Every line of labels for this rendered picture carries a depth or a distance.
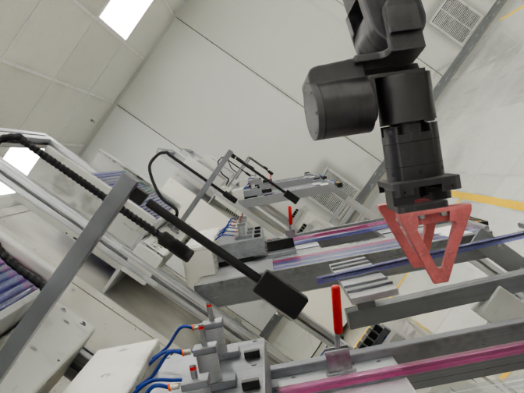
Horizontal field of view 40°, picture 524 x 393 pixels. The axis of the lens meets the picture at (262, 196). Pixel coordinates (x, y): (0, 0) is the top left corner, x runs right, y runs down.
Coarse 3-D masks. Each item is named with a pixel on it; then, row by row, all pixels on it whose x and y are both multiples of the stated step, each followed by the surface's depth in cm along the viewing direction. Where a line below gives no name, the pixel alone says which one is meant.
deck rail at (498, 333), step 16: (512, 320) 94; (432, 336) 94; (448, 336) 93; (464, 336) 93; (480, 336) 93; (496, 336) 93; (512, 336) 93; (352, 352) 94; (368, 352) 93; (384, 352) 93; (400, 352) 93; (416, 352) 93; (432, 352) 93; (448, 352) 93; (272, 368) 94; (288, 368) 93; (304, 368) 93; (320, 368) 93; (448, 368) 93; (464, 368) 93; (480, 368) 93; (496, 368) 93; (512, 368) 93; (416, 384) 93; (432, 384) 93
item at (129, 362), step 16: (96, 352) 92; (112, 352) 90; (128, 352) 88; (144, 352) 86; (96, 368) 84; (112, 368) 82; (128, 368) 81; (144, 368) 81; (80, 384) 78; (96, 384) 76; (112, 384) 75; (128, 384) 74
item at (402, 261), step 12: (480, 240) 122; (492, 240) 122; (504, 240) 122; (432, 252) 122; (372, 264) 123; (384, 264) 122; (396, 264) 122; (324, 276) 122; (336, 276) 122; (348, 276) 122
